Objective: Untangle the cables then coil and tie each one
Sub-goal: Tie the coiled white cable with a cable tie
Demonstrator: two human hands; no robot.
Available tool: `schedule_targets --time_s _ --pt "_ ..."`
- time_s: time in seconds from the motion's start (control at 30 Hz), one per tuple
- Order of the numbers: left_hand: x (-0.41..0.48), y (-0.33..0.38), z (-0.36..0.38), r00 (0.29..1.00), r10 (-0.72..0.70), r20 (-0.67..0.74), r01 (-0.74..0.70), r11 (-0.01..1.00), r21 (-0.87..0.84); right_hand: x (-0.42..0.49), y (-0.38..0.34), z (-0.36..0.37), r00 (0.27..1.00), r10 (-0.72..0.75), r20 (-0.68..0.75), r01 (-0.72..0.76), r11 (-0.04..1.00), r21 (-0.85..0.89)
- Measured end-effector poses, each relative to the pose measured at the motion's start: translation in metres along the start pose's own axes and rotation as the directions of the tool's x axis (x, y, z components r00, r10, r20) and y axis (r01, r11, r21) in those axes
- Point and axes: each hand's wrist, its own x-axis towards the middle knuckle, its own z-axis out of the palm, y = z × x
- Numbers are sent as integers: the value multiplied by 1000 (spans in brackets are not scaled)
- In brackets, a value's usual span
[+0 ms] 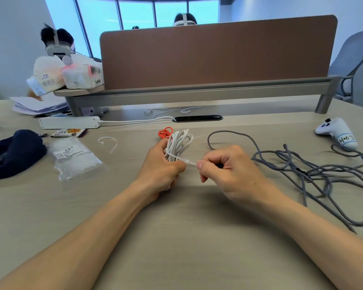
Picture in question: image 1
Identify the grey metal desk shelf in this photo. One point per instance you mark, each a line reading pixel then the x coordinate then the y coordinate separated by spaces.
pixel 199 95

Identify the white tissue pack pink label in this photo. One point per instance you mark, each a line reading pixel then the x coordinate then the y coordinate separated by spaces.
pixel 80 76

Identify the white power strip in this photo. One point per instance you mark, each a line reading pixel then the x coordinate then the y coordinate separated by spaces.
pixel 68 122

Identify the person's right forearm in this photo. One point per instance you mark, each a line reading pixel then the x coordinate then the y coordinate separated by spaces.
pixel 320 238

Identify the white paper sheets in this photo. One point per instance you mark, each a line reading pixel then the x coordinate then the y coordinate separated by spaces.
pixel 39 105

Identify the white head-mounted headset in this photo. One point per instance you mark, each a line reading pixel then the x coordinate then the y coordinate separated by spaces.
pixel 184 23
pixel 59 48

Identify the person's right hand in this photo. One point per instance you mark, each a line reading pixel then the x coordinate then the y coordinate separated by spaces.
pixel 239 178

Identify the round beige shelf board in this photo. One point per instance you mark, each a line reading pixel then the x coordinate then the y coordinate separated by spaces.
pixel 74 92

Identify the grey office chair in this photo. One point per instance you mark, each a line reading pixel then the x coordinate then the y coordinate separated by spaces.
pixel 354 54
pixel 97 59

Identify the navy baseball cap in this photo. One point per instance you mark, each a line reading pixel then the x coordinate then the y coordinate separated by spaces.
pixel 15 154

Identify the white printed snack packet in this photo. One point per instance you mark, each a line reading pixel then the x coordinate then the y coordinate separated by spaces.
pixel 68 132

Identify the large glass window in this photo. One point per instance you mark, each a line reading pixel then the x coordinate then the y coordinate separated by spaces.
pixel 106 18

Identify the person's left forearm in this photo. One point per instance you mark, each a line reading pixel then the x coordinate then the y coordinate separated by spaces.
pixel 78 250

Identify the person's left hand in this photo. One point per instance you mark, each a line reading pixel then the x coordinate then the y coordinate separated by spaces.
pixel 157 175

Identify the small white rounded object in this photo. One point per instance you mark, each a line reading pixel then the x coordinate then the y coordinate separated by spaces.
pixel 100 111

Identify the white labelled hand controller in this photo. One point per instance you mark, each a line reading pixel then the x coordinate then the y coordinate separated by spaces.
pixel 335 132

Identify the brown desk divider panel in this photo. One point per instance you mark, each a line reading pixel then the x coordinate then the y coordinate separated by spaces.
pixel 217 51

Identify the black flat tablet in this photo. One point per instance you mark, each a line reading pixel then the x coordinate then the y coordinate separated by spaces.
pixel 48 115

